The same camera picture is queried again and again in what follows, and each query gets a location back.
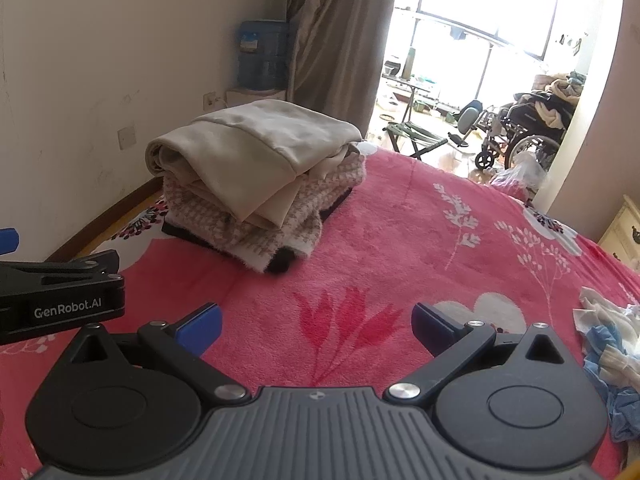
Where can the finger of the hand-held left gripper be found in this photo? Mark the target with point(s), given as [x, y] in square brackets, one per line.
[75, 266]
[9, 241]

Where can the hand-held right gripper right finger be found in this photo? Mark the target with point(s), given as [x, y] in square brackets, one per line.
[435, 327]

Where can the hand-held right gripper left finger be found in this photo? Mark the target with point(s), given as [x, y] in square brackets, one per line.
[200, 327]

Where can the cream ribbed cuff garment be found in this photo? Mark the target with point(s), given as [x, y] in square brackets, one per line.
[612, 360]

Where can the beige jacket with black trim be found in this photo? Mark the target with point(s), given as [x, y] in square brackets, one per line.
[250, 150]

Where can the blue garment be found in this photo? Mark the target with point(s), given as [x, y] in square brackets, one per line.
[620, 410]

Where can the white clothes heap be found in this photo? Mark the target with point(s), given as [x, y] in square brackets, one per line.
[600, 310]

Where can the beige clothes bundle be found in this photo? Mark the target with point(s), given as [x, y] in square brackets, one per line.
[552, 90]

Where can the pink floral blanket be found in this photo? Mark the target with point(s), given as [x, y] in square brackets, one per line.
[375, 240]

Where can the beige checked knit sweater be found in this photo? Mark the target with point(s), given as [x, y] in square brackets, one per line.
[210, 215]

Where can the white plastic bag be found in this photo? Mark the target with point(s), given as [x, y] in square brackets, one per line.
[520, 175]

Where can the green folding stool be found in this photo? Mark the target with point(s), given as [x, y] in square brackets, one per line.
[415, 132]

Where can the cream nightstand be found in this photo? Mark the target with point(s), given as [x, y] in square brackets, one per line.
[625, 235]

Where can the grey padded leg rest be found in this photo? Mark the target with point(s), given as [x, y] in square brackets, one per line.
[470, 117]

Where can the wheelchair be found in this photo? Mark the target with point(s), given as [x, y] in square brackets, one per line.
[525, 115]

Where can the blue water jug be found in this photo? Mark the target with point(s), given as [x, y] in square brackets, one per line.
[262, 55]

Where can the brown curtain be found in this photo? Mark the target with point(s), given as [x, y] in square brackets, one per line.
[340, 35]

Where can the wall switch plate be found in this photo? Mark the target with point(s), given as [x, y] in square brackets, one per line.
[127, 138]

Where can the wall outlet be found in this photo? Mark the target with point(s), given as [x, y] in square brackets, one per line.
[210, 100]

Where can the metal frame table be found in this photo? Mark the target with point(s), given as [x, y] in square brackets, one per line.
[407, 80]

